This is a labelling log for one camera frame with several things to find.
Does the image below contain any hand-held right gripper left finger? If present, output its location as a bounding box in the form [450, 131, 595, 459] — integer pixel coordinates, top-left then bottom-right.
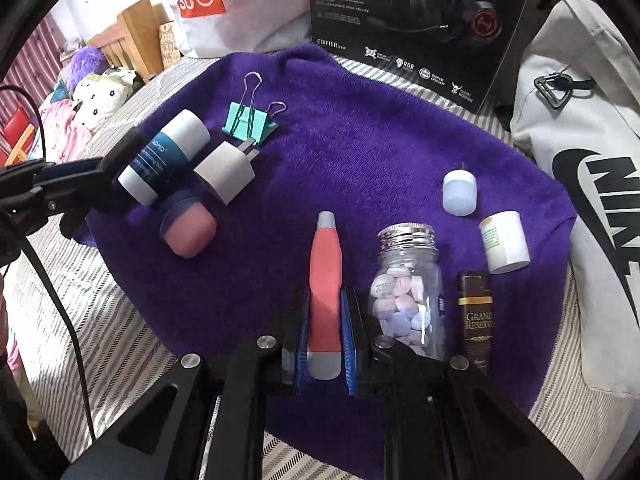
[60, 285, 313, 480]

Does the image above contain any purple towel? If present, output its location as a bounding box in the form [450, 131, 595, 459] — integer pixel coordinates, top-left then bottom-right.
[82, 42, 578, 453]

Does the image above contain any striped maroon curtain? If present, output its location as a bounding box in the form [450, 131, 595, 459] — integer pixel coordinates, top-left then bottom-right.
[10, 12, 76, 111]

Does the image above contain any purple plush toy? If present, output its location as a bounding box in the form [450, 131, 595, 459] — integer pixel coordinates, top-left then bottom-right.
[62, 45, 108, 88]

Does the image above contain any person's dark clothing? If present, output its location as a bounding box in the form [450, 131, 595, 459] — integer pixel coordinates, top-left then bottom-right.
[0, 367, 68, 480]

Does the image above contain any white charger plug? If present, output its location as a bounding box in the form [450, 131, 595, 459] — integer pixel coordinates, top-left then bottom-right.
[193, 140, 262, 207]

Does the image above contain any white and blue bottle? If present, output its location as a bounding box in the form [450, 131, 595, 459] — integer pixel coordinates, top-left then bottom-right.
[117, 109, 211, 207]

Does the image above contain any black headphone box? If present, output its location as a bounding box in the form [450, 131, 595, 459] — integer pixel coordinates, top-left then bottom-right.
[306, 0, 538, 115]

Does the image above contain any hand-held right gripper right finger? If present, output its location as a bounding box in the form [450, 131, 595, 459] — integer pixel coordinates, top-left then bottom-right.
[340, 287, 583, 480]

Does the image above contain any red chair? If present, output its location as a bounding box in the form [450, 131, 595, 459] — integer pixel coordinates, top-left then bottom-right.
[0, 107, 38, 166]

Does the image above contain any white cylindrical container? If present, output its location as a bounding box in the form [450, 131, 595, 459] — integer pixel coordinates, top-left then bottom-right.
[479, 211, 532, 275]

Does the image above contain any green binder clip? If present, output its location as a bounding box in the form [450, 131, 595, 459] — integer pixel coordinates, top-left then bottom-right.
[221, 72, 287, 149]

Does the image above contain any white plastic bag orange logo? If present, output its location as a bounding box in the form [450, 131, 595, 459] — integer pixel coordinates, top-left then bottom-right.
[65, 0, 313, 58]

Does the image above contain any red and grey tube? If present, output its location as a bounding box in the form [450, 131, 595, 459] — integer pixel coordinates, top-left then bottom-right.
[306, 211, 345, 380]

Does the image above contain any wooden bed headboard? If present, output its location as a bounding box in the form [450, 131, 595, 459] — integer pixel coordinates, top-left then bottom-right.
[87, 0, 173, 85]

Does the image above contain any dark brown box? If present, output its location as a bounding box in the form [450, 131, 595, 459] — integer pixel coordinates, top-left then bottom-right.
[457, 271, 496, 376]

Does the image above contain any brown cardboard piece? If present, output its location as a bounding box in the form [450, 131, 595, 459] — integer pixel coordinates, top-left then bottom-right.
[158, 20, 182, 67]

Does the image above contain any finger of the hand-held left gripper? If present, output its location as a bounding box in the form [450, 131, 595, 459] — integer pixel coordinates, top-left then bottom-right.
[0, 127, 146, 196]
[20, 180, 126, 243]

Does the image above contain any grey drawstring bag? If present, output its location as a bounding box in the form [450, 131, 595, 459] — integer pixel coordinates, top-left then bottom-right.
[510, 0, 640, 401]

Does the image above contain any glass jar of tablets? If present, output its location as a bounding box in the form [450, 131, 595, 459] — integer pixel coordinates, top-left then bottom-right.
[368, 222, 446, 361]

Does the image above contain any pink bottle blue cap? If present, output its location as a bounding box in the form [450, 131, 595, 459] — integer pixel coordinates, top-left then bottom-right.
[159, 187, 217, 259]

